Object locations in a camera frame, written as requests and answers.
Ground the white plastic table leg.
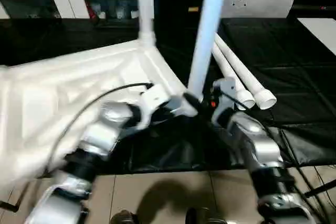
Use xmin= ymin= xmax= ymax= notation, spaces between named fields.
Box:
xmin=215 ymin=34 xmax=278 ymax=110
xmin=187 ymin=0 xmax=229 ymax=97
xmin=138 ymin=0 xmax=156 ymax=48
xmin=212 ymin=41 xmax=257 ymax=109

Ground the white plastic table top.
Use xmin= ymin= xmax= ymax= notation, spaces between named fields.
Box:
xmin=0 ymin=39 xmax=200 ymax=183

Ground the black mat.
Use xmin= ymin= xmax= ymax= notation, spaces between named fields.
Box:
xmin=0 ymin=16 xmax=336 ymax=175

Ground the dark left robot leg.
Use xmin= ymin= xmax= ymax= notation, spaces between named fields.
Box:
xmin=110 ymin=209 xmax=139 ymax=224

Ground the white flat panel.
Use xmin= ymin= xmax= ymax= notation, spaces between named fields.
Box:
xmin=296 ymin=17 xmax=336 ymax=51

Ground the black metal stand pole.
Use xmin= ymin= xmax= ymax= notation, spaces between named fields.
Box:
xmin=0 ymin=199 xmax=23 ymax=213
xmin=304 ymin=179 xmax=336 ymax=198

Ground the black bar with red light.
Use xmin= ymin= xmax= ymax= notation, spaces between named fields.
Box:
xmin=290 ymin=5 xmax=336 ymax=17

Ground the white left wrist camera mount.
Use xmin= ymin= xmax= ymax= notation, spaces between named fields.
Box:
xmin=136 ymin=83 xmax=171 ymax=130

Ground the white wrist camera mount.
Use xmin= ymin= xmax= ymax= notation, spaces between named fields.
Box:
xmin=136 ymin=83 xmax=171 ymax=130
xmin=211 ymin=77 xmax=237 ymax=127

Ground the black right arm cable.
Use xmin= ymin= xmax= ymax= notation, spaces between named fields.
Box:
xmin=220 ymin=90 xmax=253 ymax=111

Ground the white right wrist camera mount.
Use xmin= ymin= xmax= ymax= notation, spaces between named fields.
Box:
xmin=211 ymin=77 xmax=237 ymax=127

